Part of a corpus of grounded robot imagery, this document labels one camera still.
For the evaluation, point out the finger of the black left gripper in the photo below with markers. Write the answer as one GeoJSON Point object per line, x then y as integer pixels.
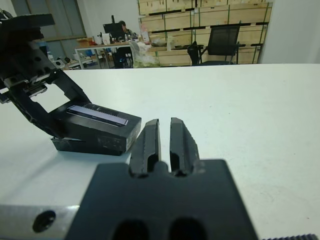
{"type": "Point", "coordinates": [37, 115]}
{"type": "Point", "coordinates": [72, 90]}

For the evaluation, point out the white paper bag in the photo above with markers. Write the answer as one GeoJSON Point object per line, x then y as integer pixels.
{"type": "Point", "coordinates": [106, 38]}

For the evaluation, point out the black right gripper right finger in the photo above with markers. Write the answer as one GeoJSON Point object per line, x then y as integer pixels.
{"type": "Point", "coordinates": [182, 150]}

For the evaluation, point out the wooden crate stack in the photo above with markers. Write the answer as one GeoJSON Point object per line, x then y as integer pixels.
{"type": "Point", "coordinates": [175, 22]}

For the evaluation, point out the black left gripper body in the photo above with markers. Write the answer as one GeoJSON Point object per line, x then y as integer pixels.
{"type": "Point", "coordinates": [22, 65]}

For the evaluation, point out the black box lid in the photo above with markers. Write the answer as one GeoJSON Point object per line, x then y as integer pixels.
{"type": "Point", "coordinates": [100, 130]}

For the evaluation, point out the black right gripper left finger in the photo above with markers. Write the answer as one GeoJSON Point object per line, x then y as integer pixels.
{"type": "Point", "coordinates": [147, 147]}

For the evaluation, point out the brown carton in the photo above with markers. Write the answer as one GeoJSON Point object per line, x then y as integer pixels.
{"type": "Point", "coordinates": [85, 42]}

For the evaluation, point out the black office chair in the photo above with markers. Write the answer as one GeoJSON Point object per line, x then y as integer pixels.
{"type": "Point", "coordinates": [222, 40]}

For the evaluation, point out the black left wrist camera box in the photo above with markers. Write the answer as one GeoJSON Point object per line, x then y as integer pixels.
{"type": "Point", "coordinates": [27, 25]}

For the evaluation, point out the pink package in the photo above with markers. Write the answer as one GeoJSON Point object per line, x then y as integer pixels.
{"type": "Point", "coordinates": [144, 33]}

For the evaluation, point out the yellow-green plastic bag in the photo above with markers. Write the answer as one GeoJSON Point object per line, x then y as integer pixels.
{"type": "Point", "coordinates": [145, 58]}

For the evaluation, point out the gray slatted cabinet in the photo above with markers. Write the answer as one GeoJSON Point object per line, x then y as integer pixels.
{"type": "Point", "coordinates": [67, 17]}

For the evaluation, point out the white office desk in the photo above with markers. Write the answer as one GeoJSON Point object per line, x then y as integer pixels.
{"type": "Point", "coordinates": [100, 47]}

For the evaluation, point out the person in dark clothes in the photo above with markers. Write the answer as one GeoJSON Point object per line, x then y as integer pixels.
{"type": "Point", "coordinates": [126, 28]}

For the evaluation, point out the black monitor with stand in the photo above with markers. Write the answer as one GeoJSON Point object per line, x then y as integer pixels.
{"type": "Point", "coordinates": [112, 30]}

